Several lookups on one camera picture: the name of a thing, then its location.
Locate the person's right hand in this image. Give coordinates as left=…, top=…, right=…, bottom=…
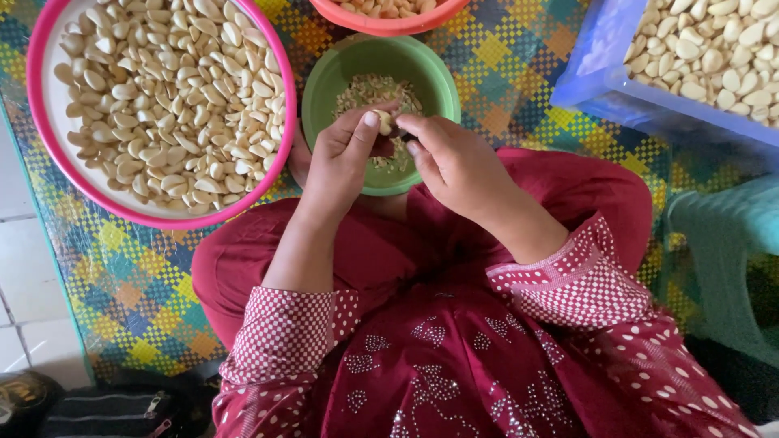
left=396, top=113, right=519, bottom=223

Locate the person's left hand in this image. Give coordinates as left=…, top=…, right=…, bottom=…
left=302, top=100, right=402, bottom=214

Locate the heap of garlic skins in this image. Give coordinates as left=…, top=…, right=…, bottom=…
left=333, top=73, right=424, bottom=172

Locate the green plastic bowl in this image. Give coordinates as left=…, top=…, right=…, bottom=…
left=302, top=34, right=461, bottom=197

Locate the orange plastic bowl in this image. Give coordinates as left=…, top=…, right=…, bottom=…
left=308, top=0, right=471, bottom=38

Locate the blue plastic crate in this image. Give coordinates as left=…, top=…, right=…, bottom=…
left=550, top=0, right=779, bottom=150

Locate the garlic heap in orange bowl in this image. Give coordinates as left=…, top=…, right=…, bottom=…
left=331, top=0, right=438, bottom=19

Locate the pile of garlic in basin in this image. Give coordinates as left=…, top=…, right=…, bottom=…
left=54, top=0, right=287, bottom=215

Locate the person's red dotted dress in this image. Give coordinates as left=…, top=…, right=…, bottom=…
left=191, top=146, right=763, bottom=438

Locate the colourful woven mat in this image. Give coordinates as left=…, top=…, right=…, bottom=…
left=0, top=0, right=779, bottom=385

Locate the garlic heap in blue crate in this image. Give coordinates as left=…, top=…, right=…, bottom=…
left=623, top=0, right=779, bottom=129

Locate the pink-rimmed white basin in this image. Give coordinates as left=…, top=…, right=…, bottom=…
left=26, top=0, right=298, bottom=231

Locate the teal plastic stool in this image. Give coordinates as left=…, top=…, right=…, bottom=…
left=659, top=175, right=779, bottom=368

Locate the black zippered bag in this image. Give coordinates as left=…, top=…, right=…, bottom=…
left=35, top=370, right=224, bottom=438

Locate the black rounded helmet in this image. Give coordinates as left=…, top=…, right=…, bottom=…
left=0, top=371, right=65, bottom=438

